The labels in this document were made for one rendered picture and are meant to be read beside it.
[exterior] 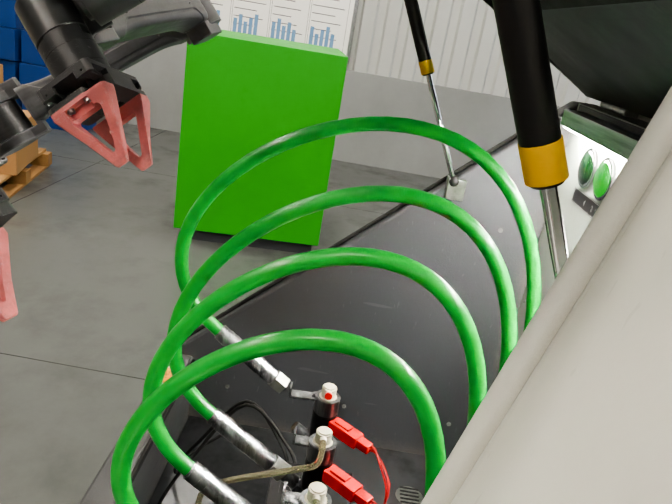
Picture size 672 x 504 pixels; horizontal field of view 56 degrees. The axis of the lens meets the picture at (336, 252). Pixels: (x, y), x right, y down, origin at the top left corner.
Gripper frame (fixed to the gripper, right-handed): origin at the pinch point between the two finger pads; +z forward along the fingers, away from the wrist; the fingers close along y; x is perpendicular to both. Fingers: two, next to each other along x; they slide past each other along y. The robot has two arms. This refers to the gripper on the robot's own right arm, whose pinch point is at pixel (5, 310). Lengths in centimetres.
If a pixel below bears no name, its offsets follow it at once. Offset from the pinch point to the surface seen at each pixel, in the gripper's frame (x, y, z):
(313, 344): -6.0, 26.9, 14.9
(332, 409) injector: 17.6, 10.4, 27.1
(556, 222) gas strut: -10.8, 43.7, 14.6
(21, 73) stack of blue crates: 482, -356, -265
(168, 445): -0.6, 6.7, 17.4
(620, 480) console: -24, 43, 18
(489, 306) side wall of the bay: 54, 21, 36
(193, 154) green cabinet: 306, -149, -62
